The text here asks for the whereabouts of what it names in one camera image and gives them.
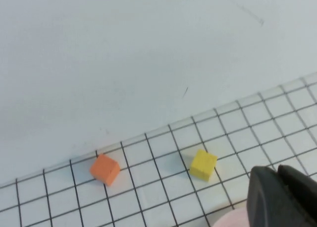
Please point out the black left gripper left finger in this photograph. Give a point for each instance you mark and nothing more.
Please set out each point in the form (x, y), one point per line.
(266, 202)

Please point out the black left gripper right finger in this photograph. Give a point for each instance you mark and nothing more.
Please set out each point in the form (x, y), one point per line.
(302, 194)

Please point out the pink plastic cup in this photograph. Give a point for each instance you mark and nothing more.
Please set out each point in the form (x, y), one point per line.
(232, 219)

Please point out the yellow foam cube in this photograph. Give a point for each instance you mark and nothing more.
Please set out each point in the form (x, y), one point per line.
(203, 165)

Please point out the white grid-lined mat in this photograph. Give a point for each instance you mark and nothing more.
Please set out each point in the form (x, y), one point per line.
(153, 187)

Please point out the orange foam cube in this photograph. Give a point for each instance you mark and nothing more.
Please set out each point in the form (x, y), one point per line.
(104, 170)

